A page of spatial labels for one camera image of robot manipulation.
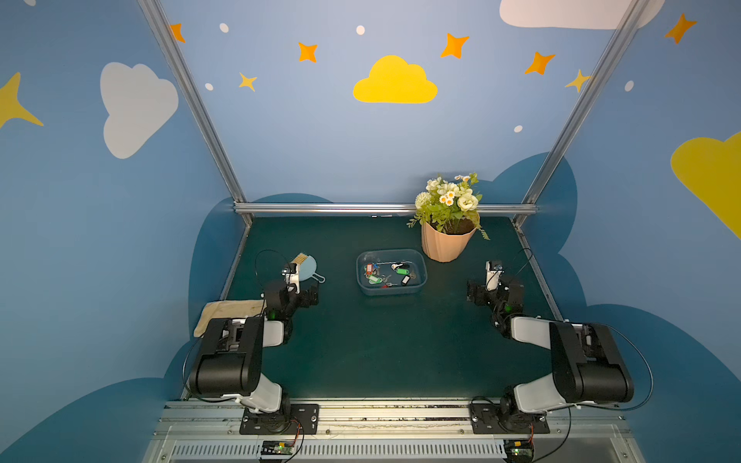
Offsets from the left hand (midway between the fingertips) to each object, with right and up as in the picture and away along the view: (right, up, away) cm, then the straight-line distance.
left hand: (303, 278), depth 95 cm
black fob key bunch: (+35, -2, +9) cm, 36 cm away
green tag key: (+33, +1, +10) cm, 35 cm away
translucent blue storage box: (+30, +1, +10) cm, 32 cm away
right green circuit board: (+61, -41, -22) cm, 77 cm away
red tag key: (+22, +2, +10) cm, 24 cm away
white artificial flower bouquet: (+44, +23, -15) cm, 51 cm away
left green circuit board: (-1, -41, -23) cm, 47 cm away
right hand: (+62, 0, +1) cm, 62 cm away
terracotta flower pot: (+47, +10, +5) cm, 48 cm away
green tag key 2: (+24, -2, +7) cm, 25 cm away
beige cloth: (-25, -10, -1) cm, 27 cm away
